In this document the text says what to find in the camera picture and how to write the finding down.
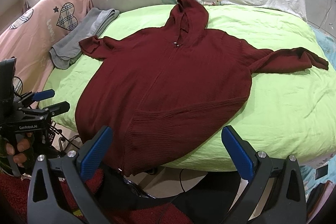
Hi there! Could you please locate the dark red knit hoodie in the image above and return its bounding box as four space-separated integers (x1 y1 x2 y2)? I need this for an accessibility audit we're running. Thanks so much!
75 0 329 176

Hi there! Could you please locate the person's left hand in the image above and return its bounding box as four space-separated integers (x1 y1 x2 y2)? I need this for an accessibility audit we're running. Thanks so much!
5 133 32 167

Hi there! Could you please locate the red knit sweater sleeve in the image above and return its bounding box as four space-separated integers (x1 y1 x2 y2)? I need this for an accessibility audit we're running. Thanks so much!
0 168 195 224

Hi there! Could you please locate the light blue patterned bedding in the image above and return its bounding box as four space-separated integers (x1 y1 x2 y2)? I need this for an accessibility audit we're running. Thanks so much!
300 27 335 196

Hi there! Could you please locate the folded grey garment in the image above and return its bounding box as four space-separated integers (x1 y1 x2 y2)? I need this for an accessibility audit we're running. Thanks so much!
50 8 120 70

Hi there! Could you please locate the light green bed sheet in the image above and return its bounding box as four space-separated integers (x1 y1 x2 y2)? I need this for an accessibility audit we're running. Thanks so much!
39 4 335 172

